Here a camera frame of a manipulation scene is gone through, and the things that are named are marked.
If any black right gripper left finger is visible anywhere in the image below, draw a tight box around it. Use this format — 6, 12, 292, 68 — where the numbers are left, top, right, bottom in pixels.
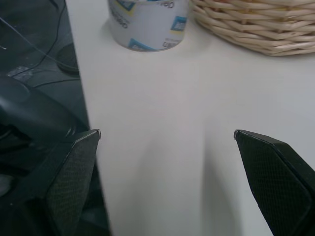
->
14, 129, 102, 236

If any wicker basket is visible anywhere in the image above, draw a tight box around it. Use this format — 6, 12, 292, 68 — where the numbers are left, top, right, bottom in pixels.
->
189, 0, 315, 57

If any thin black cable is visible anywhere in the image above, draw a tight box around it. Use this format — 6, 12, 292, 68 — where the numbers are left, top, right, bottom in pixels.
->
0, 0, 65, 69

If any dark rounded chair base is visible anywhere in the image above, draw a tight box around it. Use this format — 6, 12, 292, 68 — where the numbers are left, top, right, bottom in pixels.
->
0, 75, 90, 197

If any white cup with blue print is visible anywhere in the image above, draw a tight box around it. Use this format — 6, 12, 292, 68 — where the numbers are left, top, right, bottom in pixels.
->
107, 0, 189, 53

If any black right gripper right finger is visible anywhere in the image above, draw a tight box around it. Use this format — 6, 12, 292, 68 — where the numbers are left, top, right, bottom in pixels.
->
233, 129, 315, 236

